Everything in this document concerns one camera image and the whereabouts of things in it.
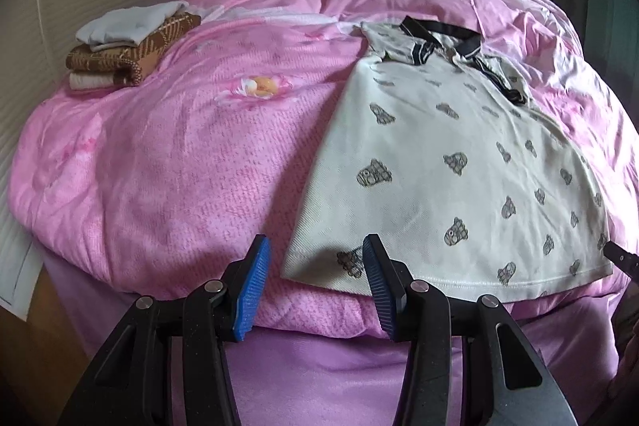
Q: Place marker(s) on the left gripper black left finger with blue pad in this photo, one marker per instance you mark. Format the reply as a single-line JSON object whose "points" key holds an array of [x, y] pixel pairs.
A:
{"points": [[128, 381]]}

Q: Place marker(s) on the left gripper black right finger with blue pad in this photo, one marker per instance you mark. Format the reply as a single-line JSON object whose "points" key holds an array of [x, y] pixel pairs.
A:
{"points": [[504, 380]]}

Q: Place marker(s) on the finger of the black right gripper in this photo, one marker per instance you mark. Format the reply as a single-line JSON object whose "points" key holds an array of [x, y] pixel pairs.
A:
{"points": [[626, 262]]}

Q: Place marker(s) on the white patterned small shirt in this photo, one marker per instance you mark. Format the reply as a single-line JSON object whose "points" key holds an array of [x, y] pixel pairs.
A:
{"points": [[439, 150]]}

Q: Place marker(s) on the purple bed sheet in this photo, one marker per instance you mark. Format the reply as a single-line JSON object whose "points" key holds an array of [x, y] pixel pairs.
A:
{"points": [[289, 378]]}

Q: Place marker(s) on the pink quilt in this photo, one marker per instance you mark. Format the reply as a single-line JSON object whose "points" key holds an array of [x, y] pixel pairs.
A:
{"points": [[154, 189]]}

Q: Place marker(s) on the cream folded cloth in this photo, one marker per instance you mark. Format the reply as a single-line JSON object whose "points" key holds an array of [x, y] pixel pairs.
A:
{"points": [[88, 81]]}

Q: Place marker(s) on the brown patterned folded garment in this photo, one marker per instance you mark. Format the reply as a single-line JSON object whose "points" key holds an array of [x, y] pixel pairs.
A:
{"points": [[131, 66]]}

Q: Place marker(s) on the light blue folded cloth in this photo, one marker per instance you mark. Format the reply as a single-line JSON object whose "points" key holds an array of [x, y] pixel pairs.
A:
{"points": [[127, 27]]}

